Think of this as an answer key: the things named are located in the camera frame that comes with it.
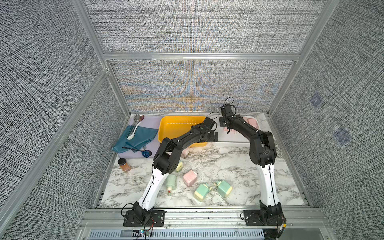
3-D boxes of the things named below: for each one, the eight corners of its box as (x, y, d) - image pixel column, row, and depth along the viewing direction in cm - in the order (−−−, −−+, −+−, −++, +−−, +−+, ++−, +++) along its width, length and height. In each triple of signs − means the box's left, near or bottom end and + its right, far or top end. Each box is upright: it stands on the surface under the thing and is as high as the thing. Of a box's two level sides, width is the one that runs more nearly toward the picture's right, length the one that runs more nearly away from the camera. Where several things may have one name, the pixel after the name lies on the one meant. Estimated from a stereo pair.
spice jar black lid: (122, 172, 91) (116, 165, 84) (124, 164, 95) (119, 156, 87) (129, 172, 91) (124, 165, 84) (132, 164, 95) (126, 156, 87)
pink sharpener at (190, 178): (189, 188, 85) (188, 184, 79) (183, 181, 88) (182, 176, 82) (198, 180, 88) (198, 175, 82) (192, 173, 91) (192, 168, 84)
